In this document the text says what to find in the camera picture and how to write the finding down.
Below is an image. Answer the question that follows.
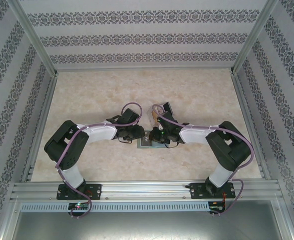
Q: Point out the plain black credit card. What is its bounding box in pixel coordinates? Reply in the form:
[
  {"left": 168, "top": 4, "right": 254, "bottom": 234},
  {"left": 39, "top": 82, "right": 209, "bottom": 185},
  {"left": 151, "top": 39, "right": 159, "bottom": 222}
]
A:
[{"left": 161, "top": 101, "right": 174, "bottom": 115}]

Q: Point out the grey green card holder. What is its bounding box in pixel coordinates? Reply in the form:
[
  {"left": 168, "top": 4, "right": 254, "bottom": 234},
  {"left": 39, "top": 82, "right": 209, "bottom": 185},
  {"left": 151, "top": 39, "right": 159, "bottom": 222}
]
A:
[{"left": 136, "top": 129, "right": 168, "bottom": 150}]

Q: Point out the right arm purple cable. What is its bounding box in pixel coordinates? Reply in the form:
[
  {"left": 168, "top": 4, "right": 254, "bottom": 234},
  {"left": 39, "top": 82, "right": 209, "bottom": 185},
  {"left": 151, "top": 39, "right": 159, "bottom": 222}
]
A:
[{"left": 151, "top": 103, "right": 254, "bottom": 218}]

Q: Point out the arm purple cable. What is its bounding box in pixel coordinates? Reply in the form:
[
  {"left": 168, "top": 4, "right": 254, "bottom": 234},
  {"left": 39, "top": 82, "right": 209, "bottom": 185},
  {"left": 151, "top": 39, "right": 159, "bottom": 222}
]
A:
[
  {"left": 151, "top": 103, "right": 254, "bottom": 218},
  {"left": 56, "top": 101, "right": 144, "bottom": 220}
]

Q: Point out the aluminium side rail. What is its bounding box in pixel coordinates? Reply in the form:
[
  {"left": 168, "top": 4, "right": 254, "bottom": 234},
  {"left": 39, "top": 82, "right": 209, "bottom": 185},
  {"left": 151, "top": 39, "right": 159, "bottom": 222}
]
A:
[
  {"left": 21, "top": 73, "right": 59, "bottom": 183},
  {"left": 229, "top": 72, "right": 272, "bottom": 181}
]

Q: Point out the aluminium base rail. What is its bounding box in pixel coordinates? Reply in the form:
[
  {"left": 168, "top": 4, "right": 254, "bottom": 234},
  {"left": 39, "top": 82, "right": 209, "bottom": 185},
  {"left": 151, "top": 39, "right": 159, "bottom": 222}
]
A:
[{"left": 10, "top": 181, "right": 284, "bottom": 202}]

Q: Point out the aluminium frame leg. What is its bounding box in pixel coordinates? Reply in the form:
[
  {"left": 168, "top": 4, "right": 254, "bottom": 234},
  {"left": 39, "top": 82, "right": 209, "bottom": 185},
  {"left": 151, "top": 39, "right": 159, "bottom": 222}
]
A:
[
  {"left": 271, "top": 197, "right": 294, "bottom": 240},
  {"left": 0, "top": 196, "right": 22, "bottom": 240}
]

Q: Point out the slotted grey cable duct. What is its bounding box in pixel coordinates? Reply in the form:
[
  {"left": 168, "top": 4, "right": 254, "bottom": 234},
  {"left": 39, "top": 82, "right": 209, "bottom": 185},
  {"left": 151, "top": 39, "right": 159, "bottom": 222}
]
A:
[{"left": 20, "top": 201, "right": 210, "bottom": 213}]

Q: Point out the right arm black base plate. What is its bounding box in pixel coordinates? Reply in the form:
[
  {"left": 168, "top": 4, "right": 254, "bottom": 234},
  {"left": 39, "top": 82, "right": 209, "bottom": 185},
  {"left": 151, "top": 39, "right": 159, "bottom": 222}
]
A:
[{"left": 189, "top": 182, "right": 236, "bottom": 200}]

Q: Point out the aluminium rear rail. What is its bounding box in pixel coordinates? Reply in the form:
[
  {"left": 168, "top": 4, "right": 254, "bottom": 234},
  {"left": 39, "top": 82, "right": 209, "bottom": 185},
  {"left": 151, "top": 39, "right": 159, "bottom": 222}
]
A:
[{"left": 54, "top": 65, "right": 235, "bottom": 74}]

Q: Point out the aluminium frame post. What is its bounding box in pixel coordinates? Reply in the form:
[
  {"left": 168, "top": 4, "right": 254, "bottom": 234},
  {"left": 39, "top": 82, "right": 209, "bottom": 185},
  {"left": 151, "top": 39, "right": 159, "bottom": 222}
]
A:
[
  {"left": 8, "top": 0, "right": 59, "bottom": 77},
  {"left": 229, "top": 0, "right": 280, "bottom": 76}
]

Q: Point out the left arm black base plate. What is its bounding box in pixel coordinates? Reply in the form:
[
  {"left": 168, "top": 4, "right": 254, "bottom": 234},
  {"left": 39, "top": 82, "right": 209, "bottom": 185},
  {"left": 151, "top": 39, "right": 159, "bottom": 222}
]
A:
[{"left": 56, "top": 183, "right": 103, "bottom": 201}]

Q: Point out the black card with white print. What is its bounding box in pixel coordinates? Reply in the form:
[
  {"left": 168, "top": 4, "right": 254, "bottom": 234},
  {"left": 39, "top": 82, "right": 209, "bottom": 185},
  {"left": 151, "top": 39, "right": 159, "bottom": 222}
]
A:
[{"left": 139, "top": 135, "right": 152, "bottom": 149}]

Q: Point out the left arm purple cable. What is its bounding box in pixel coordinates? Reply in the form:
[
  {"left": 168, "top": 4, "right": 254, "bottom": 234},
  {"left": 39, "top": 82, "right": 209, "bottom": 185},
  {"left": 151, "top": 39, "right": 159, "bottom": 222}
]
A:
[{"left": 56, "top": 101, "right": 144, "bottom": 220}]

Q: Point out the grey metal panel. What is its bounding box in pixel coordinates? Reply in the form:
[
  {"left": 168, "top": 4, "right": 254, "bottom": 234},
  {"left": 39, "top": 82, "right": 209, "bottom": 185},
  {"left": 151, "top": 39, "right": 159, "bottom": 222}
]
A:
[{"left": 11, "top": 211, "right": 285, "bottom": 240}]

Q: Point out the clear plastic card box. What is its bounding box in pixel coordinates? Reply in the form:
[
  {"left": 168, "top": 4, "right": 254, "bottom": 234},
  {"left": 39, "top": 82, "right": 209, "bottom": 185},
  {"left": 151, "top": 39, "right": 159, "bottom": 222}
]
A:
[{"left": 149, "top": 101, "right": 175, "bottom": 127}]

